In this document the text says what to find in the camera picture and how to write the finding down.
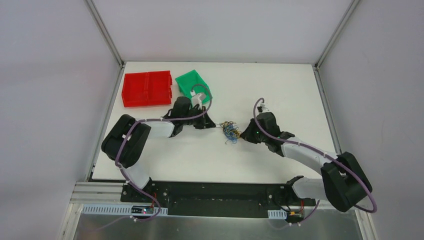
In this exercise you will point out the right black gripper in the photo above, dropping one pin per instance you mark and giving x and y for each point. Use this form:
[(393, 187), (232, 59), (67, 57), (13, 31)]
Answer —
[(249, 133)]

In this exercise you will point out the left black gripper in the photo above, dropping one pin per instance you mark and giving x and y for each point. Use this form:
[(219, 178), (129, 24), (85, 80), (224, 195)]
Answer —
[(202, 118)]

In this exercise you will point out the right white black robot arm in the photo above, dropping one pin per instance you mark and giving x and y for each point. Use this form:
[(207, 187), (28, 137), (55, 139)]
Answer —
[(343, 182)]

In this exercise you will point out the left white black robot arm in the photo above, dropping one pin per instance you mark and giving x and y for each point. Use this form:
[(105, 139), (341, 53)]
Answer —
[(126, 140)]

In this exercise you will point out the green plastic bin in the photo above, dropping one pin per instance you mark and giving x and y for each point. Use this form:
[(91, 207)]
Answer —
[(192, 79)]

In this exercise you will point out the red plastic bin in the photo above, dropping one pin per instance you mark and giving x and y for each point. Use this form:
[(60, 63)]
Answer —
[(146, 89)]

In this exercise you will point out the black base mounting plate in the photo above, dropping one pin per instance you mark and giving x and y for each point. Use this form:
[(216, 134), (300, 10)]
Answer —
[(211, 199)]

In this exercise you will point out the right circuit board connector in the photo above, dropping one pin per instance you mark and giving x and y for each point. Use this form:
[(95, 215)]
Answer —
[(294, 217)]

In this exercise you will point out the left circuit board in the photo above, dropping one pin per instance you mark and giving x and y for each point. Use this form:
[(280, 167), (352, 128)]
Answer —
[(140, 210)]

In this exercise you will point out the aluminium frame rail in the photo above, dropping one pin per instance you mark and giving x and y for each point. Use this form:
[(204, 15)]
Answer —
[(96, 193)]

